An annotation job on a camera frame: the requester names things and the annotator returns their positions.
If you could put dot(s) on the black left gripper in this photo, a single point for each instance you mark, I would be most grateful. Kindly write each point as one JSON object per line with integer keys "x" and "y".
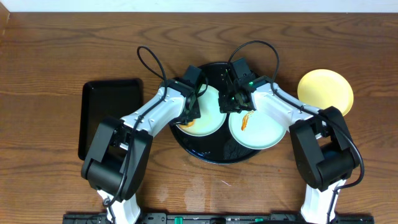
{"x": 191, "y": 112}

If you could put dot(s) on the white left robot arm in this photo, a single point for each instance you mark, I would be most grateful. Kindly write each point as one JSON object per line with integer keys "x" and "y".
{"x": 117, "y": 158}

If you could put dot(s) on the round black tray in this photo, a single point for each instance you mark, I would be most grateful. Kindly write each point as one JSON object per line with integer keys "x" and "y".
{"x": 219, "y": 147}

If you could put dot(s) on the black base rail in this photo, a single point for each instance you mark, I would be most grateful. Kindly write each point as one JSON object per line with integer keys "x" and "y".
{"x": 163, "y": 218}

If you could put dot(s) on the yellow plate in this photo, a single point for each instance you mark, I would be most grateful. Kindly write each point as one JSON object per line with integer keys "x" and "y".
{"x": 323, "y": 88}

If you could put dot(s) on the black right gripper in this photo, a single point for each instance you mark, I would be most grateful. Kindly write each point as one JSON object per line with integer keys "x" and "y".
{"x": 224, "y": 107}

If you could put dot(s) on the pale green plate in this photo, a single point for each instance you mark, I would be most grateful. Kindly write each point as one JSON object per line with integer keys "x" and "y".
{"x": 255, "y": 130}
{"x": 211, "y": 118}

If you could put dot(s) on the rectangular black tray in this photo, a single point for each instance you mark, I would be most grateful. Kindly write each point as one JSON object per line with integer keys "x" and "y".
{"x": 103, "y": 98}

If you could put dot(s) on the orange green sponge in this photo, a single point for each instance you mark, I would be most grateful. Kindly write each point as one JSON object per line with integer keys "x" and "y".
{"x": 187, "y": 125}

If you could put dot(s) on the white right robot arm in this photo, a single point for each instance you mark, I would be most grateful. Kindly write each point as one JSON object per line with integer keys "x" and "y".
{"x": 324, "y": 151}

